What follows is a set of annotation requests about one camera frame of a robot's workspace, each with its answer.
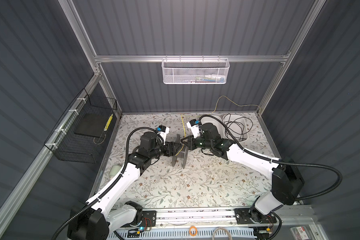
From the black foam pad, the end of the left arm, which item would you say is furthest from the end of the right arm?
the black foam pad

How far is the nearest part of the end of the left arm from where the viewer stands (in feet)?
1.97

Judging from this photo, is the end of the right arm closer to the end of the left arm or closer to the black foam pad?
the end of the left arm
